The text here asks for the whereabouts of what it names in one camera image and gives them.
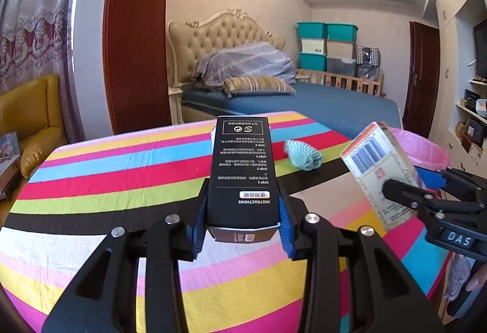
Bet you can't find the brown cardboard box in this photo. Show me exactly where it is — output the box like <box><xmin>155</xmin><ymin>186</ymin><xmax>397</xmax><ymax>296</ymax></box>
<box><xmin>470</xmin><ymin>143</ymin><xmax>485</xmax><ymax>168</ymax></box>

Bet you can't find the black television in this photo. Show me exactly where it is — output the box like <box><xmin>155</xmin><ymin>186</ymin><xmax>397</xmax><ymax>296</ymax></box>
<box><xmin>473</xmin><ymin>19</ymin><xmax>487</xmax><ymax>79</ymax></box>

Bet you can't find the wooden crib rail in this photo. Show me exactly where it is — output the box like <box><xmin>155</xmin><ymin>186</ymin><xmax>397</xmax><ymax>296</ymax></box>
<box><xmin>296</xmin><ymin>68</ymin><xmax>386</xmax><ymax>97</ymax></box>

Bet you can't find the striped colourful tablecloth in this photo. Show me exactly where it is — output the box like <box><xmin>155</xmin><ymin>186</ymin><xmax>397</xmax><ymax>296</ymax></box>
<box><xmin>0</xmin><ymin>111</ymin><xmax>453</xmax><ymax>333</ymax></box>

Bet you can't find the striped brown pillow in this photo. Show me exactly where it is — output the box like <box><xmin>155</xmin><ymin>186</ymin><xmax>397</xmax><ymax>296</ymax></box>
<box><xmin>223</xmin><ymin>76</ymin><xmax>296</xmax><ymax>97</ymax></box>

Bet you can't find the teal foam net sleeve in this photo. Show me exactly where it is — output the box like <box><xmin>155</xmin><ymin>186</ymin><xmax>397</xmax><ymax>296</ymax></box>
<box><xmin>283</xmin><ymin>139</ymin><xmax>324</xmax><ymax>171</ymax></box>

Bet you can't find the dark grey bag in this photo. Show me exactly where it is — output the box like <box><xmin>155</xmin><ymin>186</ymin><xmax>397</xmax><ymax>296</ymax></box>
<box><xmin>356</xmin><ymin>66</ymin><xmax>381</xmax><ymax>80</ymax></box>

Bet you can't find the yellow cardboard box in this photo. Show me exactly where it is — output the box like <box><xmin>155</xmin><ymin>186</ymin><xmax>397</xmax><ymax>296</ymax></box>
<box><xmin>340</xmin><ymin>122</ymin><xmax>423</xmax><ymax>233</ymax></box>

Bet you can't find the pink-lined trash bin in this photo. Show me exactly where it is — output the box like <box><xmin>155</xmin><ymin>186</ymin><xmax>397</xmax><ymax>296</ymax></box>
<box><xmin>390</xmin><ymin>128</ymin><xmax>450</xmax><ymax>181</ymax></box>

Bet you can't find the red-brown wooden panel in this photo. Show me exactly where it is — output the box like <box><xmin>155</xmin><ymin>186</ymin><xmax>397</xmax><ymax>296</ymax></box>
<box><xmin>102</xmin><ymin>0</ymin><xmax>173</xmax><ymax>136</ymax></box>

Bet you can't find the black cardboard box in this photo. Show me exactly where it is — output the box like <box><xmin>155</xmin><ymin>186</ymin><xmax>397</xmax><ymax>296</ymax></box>
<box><xmin>205</xmin><ymin>116</ymin><xmax>280</xmax><ymax>244</ymax></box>

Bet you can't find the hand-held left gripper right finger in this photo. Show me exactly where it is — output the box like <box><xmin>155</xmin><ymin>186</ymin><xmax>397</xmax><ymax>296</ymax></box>
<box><xmin>277</xmin><ymin>194</ymin><xmax>446</xmax><ymax>333</ymax></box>

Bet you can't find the blue bed mattress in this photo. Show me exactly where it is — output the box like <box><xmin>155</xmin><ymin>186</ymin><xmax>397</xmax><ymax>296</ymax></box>
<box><xmin>179</xmin><ymin>82</ymin><xmax>403</xmax><ymax>139</ymax></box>

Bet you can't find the dark wooden door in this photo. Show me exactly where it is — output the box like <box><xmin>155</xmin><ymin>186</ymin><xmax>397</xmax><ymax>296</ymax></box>
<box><xmin>402</xmin><ymin>21</ymin><xmax>441</xmax><ymax>128</ymax></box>

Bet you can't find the small black shelf box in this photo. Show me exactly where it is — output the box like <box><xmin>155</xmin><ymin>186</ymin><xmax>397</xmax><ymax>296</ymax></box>
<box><xmin>464</xmin><ymin>89</ymin><xmax>481</xmax><ymax>109</ymax></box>

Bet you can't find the white storage box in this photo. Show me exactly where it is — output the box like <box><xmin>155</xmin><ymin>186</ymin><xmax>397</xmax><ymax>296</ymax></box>
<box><xmin>300</xmin><ymin>38</ymin><xmax>328</xmax><ymax>54</ymax></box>

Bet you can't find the grey striped duvet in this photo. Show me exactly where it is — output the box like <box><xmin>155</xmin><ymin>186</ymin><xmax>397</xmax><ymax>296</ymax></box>
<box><xmin>192</xmin><ymin>43</ymin><xmax>297</xmax><ymax>90</ymax></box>

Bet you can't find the cream nightstand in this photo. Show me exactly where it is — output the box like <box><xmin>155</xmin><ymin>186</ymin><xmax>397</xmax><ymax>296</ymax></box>
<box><xmin>168</xmin><ymin>87</ymin><xmax>183</xmax><ymax>126</ymax></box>

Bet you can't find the dark grey shelf box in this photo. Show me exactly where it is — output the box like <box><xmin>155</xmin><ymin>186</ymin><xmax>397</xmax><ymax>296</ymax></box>
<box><xmin>466</xmin><ymin>118</ymin><xmax>485</xmax><ymax>145</ymax></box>

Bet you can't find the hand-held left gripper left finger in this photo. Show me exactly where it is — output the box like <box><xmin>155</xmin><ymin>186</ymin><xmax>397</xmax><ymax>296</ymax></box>
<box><xmin>41</xmin><ymin>178</ymin><xmax>211</xmax><ymax>333</ymax></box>

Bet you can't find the flat cardboard box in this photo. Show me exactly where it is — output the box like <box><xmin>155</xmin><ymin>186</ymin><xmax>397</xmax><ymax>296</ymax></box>
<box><xmin>0</xmin><ymin>156</ymin><xmax>23</xmax><ymax>200</ymax></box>

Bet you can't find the yellow leather sofa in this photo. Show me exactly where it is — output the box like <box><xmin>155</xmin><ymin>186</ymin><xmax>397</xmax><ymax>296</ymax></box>
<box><xmin>0</xmin><ymin>74</ymin><xmax>65</xmax><ymax>179</ymax></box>

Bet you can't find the teal storage box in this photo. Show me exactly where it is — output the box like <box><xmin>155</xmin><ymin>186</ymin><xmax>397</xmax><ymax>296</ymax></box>
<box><xmin>299</xmin><ymin>52</ymin><xmax>328</xmax><ymax>71</ymax></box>
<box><xmin>297</xmin><ymin>22</ymin><xmax>328</xmax><ymax>40</ymax></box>
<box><xmin>326</xmin><ymin>23</ymin><xmax>359</xmax><ymax>42</ymax></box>

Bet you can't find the black white checked bag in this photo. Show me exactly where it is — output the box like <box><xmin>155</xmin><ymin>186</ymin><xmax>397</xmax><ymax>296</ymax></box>
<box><xmin>355</xmin><ymin>44</ymin><xmax>381</xmax><ymax>67</ymax></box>

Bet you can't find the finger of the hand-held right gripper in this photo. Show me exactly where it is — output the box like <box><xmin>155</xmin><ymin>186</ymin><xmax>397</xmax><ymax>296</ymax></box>
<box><xmin>414</xmin><ymin>166</ymin><xmax>487</xmax><ymax>201</ymax></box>
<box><xmin>381</xmin><ymin>178</ymin><xmax>439</xmax><ymax>219</ymax></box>

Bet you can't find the white lace curtain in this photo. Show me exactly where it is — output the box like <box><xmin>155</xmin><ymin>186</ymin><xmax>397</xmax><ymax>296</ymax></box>
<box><xmin>0</xmin><ymin>0</ymin><xmax>86</xmax><ymax>145</ymax></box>

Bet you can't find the clear grey storage box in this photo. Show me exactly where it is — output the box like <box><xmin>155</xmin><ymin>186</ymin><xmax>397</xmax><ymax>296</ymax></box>
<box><xmin>326</xmin><ymin>57</ymin><xmax>357</xmax><ymax>75</ymax></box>

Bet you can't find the beige storage box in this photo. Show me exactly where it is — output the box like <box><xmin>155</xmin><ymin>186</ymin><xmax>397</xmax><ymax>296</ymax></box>
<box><xmin>326</xmin><ymin>40</ymin><xmax>356</xmax><ymax>60</ymax></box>

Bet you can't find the grey fuzzy cloth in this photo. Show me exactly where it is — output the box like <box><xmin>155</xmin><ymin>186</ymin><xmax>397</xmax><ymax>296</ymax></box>
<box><xmin>448</xmin><ymin>259</ymin><xmax>472</xmax><ymax>301</ymax></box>

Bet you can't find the person's right hand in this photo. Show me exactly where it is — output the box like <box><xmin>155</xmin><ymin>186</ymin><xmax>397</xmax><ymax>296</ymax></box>
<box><xmin>467</xmin><ymin>266</ymin><xmax>487</xmax><ymax>292</ymax></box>

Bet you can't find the colourful picture box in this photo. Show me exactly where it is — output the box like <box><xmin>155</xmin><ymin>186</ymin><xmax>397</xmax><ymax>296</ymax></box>
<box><xmin>0</xmin><ymin>131</ymin><xmax>21</xmax><ymax>162</ymax></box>

